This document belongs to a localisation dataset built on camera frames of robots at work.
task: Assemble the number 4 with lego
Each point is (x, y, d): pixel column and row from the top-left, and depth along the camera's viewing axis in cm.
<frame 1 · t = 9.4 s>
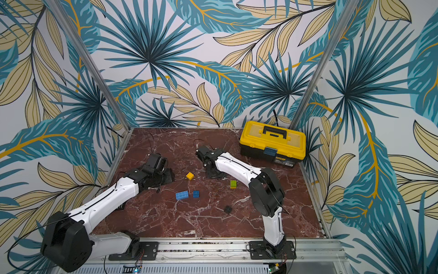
left hand: (169, 178, 84), fingers open
right hand: (215, 175, 90), fingers open
yellow small lego brick: (190, 176, 97), point 2 cm above the table
light blue long lego brick: (182, 194, 90), point 2 cm above the table
dark blue small lego brick: (196, 194, 91), on the table
black small lego brick: (227, 209, 85), point 2 cm above the table
yellow black toolbox: (282, 145, 93), point 16 cm above the table

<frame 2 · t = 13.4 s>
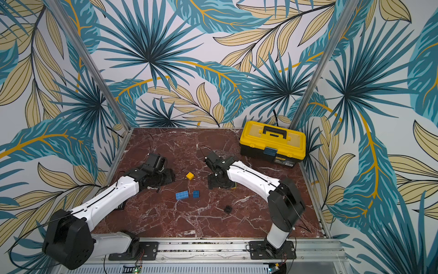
left hand: (170, 179, 84), fingers open
right hand: (217, 184, 85), fingers open
the named things where they were.

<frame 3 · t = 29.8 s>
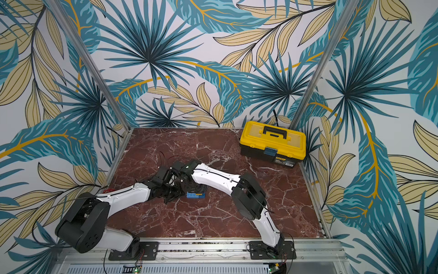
left hand: (184, 195, 88), fingers closed
right hand: (195, 189, 86), fingers open
light blue long lego brick: (195, 195, 90), point 2 cm above the table
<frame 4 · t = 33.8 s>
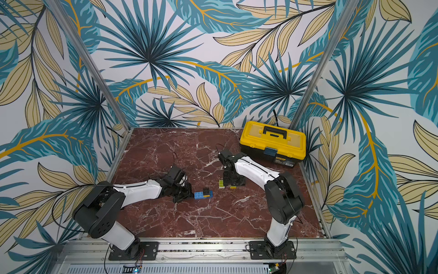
left hand: (194, 197, 88), fingers closed
right hand: (232, 183, 89), fingers open
